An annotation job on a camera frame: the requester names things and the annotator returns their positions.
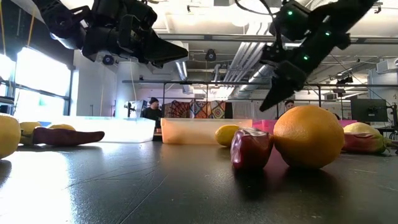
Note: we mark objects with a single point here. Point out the black equipment stand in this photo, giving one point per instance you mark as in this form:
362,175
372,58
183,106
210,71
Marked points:
395,115

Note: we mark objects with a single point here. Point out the yellow lemon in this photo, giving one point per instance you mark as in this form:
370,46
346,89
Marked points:
362,128
61,127
225,135
7,135
28,128

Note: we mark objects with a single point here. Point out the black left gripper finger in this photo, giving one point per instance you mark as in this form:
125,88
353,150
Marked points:
161,45
161,59

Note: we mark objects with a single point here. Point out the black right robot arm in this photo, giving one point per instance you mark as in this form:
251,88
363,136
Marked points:
326,40

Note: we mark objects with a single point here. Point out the translucent pink plastic bin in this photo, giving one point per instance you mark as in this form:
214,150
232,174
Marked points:
264,126

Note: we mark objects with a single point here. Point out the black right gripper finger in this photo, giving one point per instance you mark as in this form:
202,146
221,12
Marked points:
283,95
272,93

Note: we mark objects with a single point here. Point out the white ceiling pipe bundle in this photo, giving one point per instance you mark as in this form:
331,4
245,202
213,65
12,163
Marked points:
245,56

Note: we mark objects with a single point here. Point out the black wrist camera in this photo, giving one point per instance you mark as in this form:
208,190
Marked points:
270,54
124,12

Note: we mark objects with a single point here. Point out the translucent white plastic bin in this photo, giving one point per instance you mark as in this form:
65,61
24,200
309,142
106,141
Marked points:
130,130

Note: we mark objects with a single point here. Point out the colourful patterned cloth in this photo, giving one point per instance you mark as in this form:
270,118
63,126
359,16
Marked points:
202,109

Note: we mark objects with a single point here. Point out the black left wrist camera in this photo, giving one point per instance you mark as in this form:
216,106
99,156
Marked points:
124,12

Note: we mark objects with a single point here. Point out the white round column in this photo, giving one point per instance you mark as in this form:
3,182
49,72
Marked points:
126,90

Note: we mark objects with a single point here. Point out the grey overhead frame beam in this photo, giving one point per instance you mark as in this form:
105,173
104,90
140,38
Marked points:
217,38

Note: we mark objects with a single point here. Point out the black ceiling spotlight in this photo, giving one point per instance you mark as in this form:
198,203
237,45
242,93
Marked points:
211,55
108,60

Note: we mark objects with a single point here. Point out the black background monitor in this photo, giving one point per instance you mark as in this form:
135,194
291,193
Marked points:
370,110

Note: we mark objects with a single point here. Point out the translucent orange plastic bin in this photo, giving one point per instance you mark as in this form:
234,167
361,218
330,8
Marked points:
186,130

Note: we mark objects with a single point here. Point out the round orange fruit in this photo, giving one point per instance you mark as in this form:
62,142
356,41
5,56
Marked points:
309,137

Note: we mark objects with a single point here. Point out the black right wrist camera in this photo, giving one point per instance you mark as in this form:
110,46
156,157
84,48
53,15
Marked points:
270,54

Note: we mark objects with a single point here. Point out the black metal rack frame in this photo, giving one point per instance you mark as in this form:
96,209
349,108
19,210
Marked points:
217,82

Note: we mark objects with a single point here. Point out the black device on stand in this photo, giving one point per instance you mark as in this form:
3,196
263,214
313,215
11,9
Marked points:
129,109

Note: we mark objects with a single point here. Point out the black window frame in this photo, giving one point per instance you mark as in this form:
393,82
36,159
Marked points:
66,99

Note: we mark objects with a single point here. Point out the silver ventilation duct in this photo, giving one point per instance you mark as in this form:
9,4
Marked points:
248,85

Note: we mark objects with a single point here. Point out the white wall air unit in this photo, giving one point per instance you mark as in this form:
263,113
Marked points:
387,66

